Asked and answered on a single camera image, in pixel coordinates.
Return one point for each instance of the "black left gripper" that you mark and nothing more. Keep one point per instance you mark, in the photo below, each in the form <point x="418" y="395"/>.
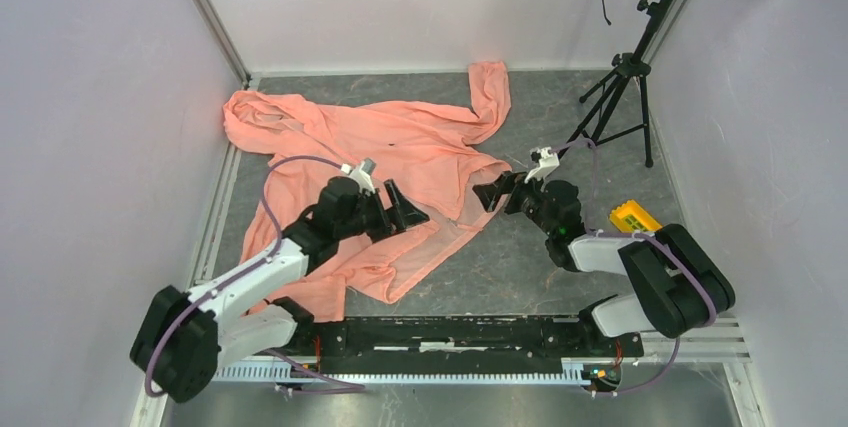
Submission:
<point x="406" y="214"/>

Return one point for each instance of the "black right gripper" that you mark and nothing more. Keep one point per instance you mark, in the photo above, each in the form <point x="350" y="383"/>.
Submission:
<point x="506" y="183"/>

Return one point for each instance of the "salmon pink zip jacket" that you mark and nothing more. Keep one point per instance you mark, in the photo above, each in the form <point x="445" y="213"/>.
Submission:
<point x="430" y="151"/>

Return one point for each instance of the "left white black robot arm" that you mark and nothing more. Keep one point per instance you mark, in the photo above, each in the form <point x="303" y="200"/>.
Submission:
<point x="187" y="336"/>

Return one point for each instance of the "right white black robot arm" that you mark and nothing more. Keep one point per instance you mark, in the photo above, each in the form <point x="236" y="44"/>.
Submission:
<point x="676" y="286"/>

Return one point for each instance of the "yellow red toy block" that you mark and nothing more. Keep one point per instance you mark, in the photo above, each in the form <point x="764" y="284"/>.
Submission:
<point x="631" y="217"/>

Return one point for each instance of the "black tripod stand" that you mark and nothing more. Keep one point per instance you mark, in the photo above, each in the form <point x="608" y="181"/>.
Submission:
<point x="626" y="67"/>

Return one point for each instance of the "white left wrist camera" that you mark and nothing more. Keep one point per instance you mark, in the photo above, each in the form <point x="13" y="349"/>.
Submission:
<point x="361" y="174"/>

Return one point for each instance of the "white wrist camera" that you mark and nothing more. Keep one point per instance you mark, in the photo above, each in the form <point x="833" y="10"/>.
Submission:
<point x="546" y="160"/>
<point x="361" y="174"/>

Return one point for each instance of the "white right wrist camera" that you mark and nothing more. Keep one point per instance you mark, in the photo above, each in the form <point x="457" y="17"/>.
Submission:
<point x="546" y="160"/>

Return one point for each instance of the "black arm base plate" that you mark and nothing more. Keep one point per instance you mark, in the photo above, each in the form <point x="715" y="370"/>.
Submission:
<point x="445" y="345"/>

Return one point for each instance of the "slotted white cable duct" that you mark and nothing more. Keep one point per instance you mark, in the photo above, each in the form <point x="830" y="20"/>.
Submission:
<point x="272" y="370"/>

